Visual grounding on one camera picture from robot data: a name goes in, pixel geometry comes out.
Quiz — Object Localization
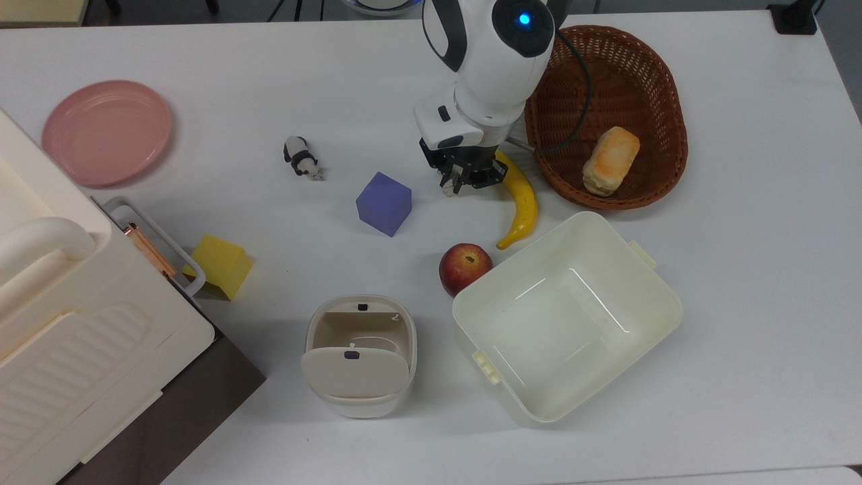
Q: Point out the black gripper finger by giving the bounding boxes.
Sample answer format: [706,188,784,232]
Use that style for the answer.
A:
[438,165,470,197]
[468,164,508,191]

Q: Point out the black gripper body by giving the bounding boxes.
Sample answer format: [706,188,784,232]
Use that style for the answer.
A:
[418,137,508,177]

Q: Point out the cream trash bin with lid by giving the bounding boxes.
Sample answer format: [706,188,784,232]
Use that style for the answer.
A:
[300,294,418,420]

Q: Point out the yellow banana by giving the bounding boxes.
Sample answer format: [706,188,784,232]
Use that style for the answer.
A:
[494,150,539,251]

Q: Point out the purple foam cube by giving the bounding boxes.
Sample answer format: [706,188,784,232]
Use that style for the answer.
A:
[356,171,413,238]

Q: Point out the red apple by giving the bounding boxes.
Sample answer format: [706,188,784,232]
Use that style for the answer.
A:
[438,243,494,298]

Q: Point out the toasted bread loaf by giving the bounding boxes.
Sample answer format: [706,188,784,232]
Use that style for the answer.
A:
[582,126,641,197]

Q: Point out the panda toy figure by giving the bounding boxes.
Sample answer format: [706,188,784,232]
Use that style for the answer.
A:
[283,135,325,182]

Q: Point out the brown wicker basket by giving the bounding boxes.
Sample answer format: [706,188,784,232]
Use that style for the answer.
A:
[524,25,689,211]

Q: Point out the white plastic storage box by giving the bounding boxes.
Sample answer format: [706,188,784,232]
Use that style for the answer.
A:
[451,211,684,424]

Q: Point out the black tripod legs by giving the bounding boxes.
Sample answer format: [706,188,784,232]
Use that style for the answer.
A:
[266,0,328,22]

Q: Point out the yellow foam cube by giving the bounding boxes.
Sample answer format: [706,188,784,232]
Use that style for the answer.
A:
[182,234,254,302]

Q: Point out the copper rod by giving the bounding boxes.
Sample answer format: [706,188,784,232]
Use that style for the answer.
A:
[123,222,178,279]

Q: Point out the brown wooden drawer base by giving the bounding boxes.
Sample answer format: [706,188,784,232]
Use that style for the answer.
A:
[59,322,267,485]

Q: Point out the pink plastic plate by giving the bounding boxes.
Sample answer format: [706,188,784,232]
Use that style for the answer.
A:
[41,80,173,188]

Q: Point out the cream plastic cabinet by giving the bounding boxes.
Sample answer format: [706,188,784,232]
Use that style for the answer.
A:
[0,108,217,485]

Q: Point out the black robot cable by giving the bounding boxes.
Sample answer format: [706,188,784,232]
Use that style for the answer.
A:
[506,30,595,156]

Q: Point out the white drawer handle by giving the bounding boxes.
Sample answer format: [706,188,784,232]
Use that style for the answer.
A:
[102,196,206,298]

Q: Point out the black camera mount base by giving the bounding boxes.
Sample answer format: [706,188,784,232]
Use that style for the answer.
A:
[767,0,820,36]

